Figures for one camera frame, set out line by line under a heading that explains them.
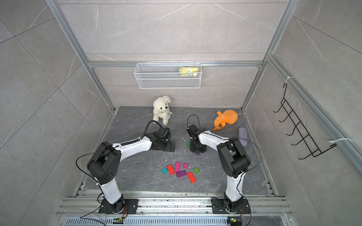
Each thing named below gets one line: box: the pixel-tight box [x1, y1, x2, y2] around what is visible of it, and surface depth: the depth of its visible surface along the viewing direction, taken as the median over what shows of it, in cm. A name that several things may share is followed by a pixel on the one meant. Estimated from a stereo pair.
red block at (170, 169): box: [167, 164, 175, 176], surface depth 87 cm
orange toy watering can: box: [213, 109, 239, 131], surface depth 109 cm
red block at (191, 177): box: [187, 171, 197, 184], surface depth 85 cm
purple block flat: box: [175, 169, 187, 178], surface depth 87 cm
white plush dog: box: [152, 95, 173, 126], surface depth 100 cm
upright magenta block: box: [174, 161, 181, 172], surface depth 90 cm
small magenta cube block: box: [182, 162, 190, 170], surface depth 90 cm
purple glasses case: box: [238, 127, 248, 146], surface depth 106 cm
